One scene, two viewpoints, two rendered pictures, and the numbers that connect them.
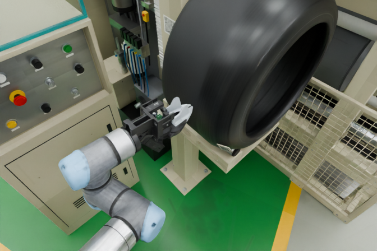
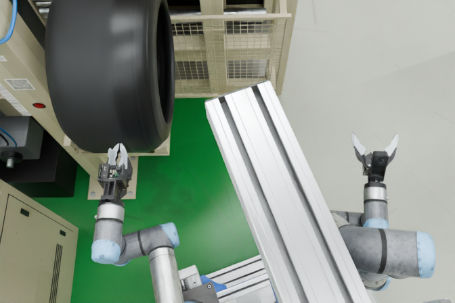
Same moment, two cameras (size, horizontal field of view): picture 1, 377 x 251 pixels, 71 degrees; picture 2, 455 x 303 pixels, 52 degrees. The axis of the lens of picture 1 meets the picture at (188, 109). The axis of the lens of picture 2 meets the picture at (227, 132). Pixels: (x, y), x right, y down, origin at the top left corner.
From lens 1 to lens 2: 0.81 m
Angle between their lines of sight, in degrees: 29
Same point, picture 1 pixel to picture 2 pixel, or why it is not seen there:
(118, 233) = (164, 255)
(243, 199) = (188, 151)
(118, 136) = (108, 210)
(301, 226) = not seen: hidden behind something
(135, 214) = (160, 239)
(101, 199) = (131, 253)
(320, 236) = not seen: hidden behind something
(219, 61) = (122, 105)
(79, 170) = (112, 248)
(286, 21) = (143, 47)
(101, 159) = (115, 232)
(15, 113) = not seen: outside the picture
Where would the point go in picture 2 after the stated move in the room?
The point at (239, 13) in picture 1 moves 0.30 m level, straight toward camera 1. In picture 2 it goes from (107, 64) to (167, 146)
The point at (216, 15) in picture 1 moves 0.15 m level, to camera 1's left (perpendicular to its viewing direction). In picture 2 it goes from (91, 76) to (49, 112)
